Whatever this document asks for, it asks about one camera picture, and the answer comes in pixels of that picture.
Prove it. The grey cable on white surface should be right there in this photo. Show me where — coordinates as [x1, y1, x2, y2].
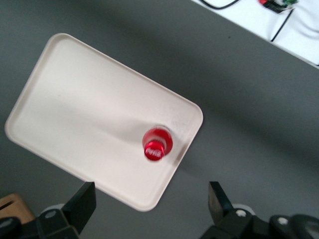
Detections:
[296, 13, 319, 42]

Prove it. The green circuit board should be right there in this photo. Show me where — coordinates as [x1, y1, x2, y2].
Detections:
[258, 0, 300, 14]

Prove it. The red coke bottle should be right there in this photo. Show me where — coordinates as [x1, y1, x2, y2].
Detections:
[142, 123, 174, 164]

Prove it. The white rectangular tray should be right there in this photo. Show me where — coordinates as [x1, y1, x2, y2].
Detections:
[4, 32, 204, 212]

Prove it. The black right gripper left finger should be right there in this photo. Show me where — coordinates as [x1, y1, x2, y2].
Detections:
[0, 182, 97, 239]

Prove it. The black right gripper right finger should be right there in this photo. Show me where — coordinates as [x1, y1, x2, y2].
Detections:
[199, 181, 319, 239]

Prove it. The wooden drawer cabinet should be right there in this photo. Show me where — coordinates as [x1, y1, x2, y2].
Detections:
[0, 193, 35, 225]

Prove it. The black cable on white surface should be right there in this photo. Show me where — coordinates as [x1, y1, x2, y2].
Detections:
[270, 9, 294, 42]
[199, 0, 240, 10]

